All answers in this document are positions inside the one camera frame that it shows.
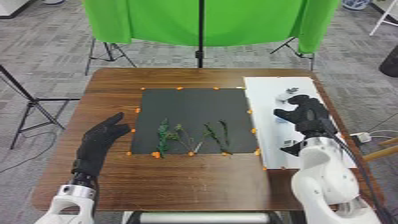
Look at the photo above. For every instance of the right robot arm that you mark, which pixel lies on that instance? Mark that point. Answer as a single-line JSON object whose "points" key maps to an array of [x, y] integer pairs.
{"points": [[322, 176]]}

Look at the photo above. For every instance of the green sprig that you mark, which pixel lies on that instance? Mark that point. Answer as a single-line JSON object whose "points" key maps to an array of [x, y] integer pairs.
{"points": [[162, 135], [224, 131], [212, 134], [178, 133]]}

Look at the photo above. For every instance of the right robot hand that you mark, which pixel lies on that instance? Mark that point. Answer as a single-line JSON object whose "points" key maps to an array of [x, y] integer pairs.
{"points": [[310, 115]]}

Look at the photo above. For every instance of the white power strip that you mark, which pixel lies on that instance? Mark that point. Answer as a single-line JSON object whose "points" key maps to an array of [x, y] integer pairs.
{"points": [[359, 136]]}

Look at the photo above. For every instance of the black backdrop stand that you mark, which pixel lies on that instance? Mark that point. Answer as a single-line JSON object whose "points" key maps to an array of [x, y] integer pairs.
{"points": [[201, 40]]}

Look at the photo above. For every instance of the dark mat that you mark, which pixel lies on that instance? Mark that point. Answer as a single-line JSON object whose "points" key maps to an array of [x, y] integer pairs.
{"points": [[196, 106]]}

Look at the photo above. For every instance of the pale grey bar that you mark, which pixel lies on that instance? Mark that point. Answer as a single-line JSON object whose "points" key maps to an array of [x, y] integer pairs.
{"points": [[201, 218]]}

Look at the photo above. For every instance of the white sheet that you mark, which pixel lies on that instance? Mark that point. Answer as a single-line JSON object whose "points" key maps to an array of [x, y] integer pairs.
{"points": [[267, 100]]}

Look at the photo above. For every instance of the black tripod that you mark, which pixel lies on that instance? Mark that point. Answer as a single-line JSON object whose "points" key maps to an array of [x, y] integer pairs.
{"points": [[29, 100]]}

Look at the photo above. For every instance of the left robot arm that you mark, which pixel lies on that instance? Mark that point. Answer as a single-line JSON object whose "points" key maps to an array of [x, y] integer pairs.
{"points": [[68, 203]]}

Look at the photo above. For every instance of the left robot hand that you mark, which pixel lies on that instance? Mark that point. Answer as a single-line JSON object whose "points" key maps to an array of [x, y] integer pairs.
{"points": [[95, 146]]}

